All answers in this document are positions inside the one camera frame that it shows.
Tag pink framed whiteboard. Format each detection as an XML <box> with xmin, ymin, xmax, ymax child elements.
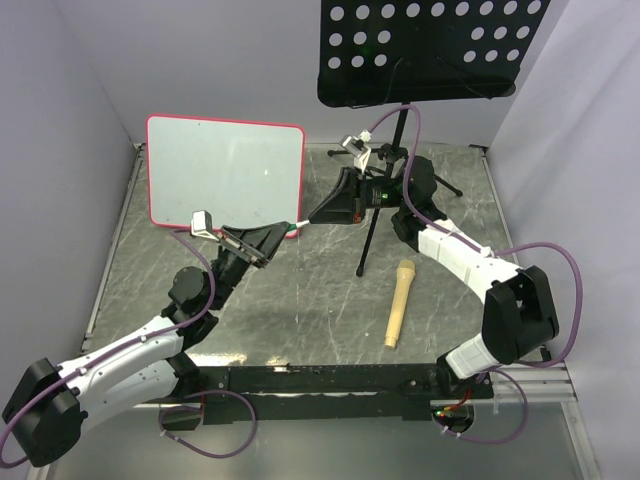
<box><xmin>146</xmin><ymin>114</ymin><xmax>306</xmax><ymax>228</ymax></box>

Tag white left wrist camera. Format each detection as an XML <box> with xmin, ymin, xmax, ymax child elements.
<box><xmin>190</xmin><ymin>210</ymin><xmax>215</xmax><ymax>239</ymax></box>

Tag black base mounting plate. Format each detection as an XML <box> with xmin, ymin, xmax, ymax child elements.
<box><xmin>152</xmin><ymin>363</ymin><xmax>494</xmax><ymax>425</ymax></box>

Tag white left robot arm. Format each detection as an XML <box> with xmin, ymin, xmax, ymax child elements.
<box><xmin>1</xmin><ymin>211</ymin><xmax>295</xmax><ymax>467</ymax></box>

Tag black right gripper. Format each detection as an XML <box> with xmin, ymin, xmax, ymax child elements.
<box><xmin>308</xmin><ymin>167</ymin><xmax>409</xmax><ymax>226</ymax></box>

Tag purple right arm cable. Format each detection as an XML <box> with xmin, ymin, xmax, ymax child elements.
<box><xmin>367</xmin><ymin>103</ymin><xmax>584</xmax><ymax>445</ymax></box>

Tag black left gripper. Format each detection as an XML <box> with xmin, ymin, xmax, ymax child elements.
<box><xmin>207</xmin><ymin>221</ymin><xmax>290</xmax><ymax>311</ymax></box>

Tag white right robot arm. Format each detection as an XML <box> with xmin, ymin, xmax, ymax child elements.
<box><xmin>309</xmin><ymin>156</ymin><xmax>559</xmax><ymax>398</ymax></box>

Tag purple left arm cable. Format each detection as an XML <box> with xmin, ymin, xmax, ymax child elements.
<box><xmin>0</xmin><ymin>230</ymin><xmax>259</xmax><ymax>466</ymax></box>

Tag beige toy microphone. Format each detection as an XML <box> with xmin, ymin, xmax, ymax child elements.
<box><xmin>384</xmin><ymin>260</ymin><xmax>416</xmax><ymax>349</ymax></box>

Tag aluminium rail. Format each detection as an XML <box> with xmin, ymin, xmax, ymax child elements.
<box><xmin>491</xmin><ymin>364</ymin><xmax>577</xmax><ymax>403</ymax></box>

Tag green capped whiteboard marker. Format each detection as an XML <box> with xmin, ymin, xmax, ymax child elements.
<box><xmin>287</xmin><ymin>219</ymin><xmax>310</xmax><ymax>232</ymax></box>

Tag black music stand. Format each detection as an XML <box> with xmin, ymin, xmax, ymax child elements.
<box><xmin>316</xmin><ymin>0</ymin><xmax>552</xmax><ymax>278</ymax></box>

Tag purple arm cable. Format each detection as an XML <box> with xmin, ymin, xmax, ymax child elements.
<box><xmin>367</xmin><ymin>103</ymin><xmax>584</xmax><ymax>445</ymax></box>
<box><xmin>0</xmin><ymin>230</ymin><xmax>259</xmax><ymax>466</ymax></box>

